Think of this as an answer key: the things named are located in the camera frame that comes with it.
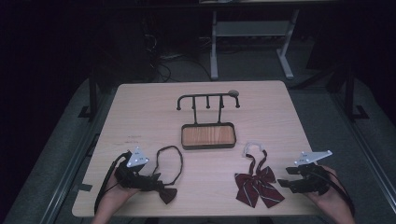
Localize red striped bow tie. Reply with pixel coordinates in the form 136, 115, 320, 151
233, 142, 286, 209

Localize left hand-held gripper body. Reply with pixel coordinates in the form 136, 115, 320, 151
114, 147, 150, 189

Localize black hook rack wooden base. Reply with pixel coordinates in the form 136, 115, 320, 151
176, 90, 241, 151

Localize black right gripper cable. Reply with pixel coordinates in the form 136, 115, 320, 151
311, 167, 357, 217

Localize dark bow tie with strap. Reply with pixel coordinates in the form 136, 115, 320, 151
150, 145, 185, 205

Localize grey tape strip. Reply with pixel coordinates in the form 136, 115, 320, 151
71, 183, 94, 193

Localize black metal stand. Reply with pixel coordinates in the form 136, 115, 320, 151
78, 66, 101, 121
342, 62, 371, 123

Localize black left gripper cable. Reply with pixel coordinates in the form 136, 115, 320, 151
93, 150, 134, 216

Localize tangle of floor cables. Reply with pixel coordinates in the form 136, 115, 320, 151
139, 17, 213, 84

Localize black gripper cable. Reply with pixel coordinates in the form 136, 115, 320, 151
93, 150, 134, 216
311, 167, 357, 217

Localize person's right hand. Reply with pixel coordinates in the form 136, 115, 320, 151
305, 164, 356, 219

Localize person's left hand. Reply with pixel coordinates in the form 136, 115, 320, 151
97, 167, 141, 213

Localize white metal desk frame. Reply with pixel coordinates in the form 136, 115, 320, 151
199, 0, 301, 81

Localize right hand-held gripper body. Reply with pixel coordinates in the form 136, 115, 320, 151
293, 149, 333, 197

